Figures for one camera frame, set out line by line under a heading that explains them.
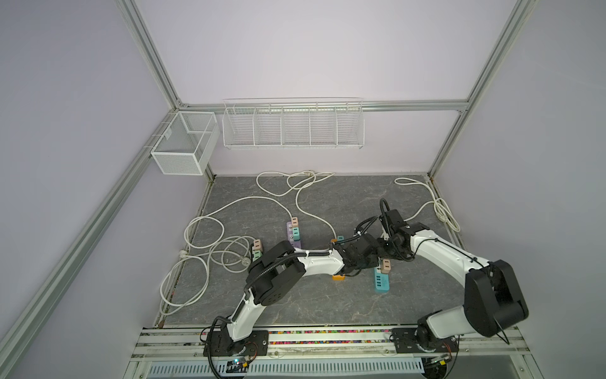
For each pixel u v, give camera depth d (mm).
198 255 930
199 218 1054
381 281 840
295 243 927
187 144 1024
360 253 707
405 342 738
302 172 1207
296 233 918
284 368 1573
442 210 1054
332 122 1034
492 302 429
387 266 826
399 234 646
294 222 951
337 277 868
